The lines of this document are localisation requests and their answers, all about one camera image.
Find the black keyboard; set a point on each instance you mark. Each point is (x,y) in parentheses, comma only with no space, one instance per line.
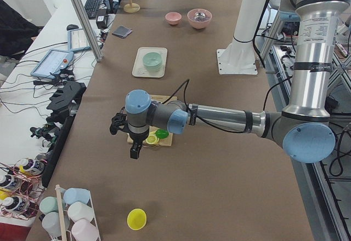
(91,7)

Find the white cup rack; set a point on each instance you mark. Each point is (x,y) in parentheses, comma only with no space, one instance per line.
(69,215)

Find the yellow plastic cup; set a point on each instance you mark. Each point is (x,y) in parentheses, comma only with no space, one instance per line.
(136,219)

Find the blue teach pendant far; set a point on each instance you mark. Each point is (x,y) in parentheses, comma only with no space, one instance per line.
(77,40)

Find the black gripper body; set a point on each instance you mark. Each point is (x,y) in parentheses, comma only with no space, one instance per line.
(136,137)

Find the blue teach pendant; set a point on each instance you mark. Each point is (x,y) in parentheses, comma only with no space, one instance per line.
(53,62)
(77,40)

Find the wooden cutting board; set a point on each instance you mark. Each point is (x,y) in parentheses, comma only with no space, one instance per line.
(152,130)

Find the green bowl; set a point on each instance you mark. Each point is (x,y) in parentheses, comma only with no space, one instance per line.
(152,61)

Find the small pink bowl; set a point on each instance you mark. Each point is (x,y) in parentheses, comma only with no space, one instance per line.
(173,18)

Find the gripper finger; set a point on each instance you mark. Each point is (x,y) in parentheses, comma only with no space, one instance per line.
(135,153)

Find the grey folded cloth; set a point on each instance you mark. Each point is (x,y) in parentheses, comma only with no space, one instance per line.
(122,32)

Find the large pink bowl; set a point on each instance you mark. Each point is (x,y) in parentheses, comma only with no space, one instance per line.
(195,24)

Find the blue teach pendant near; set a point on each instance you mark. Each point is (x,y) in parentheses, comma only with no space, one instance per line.
(53,62)

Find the aluminium frame post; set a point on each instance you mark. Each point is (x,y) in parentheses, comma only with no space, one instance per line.
(84,21)

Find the cream rabbit tray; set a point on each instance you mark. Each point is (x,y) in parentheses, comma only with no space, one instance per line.
(140,71)

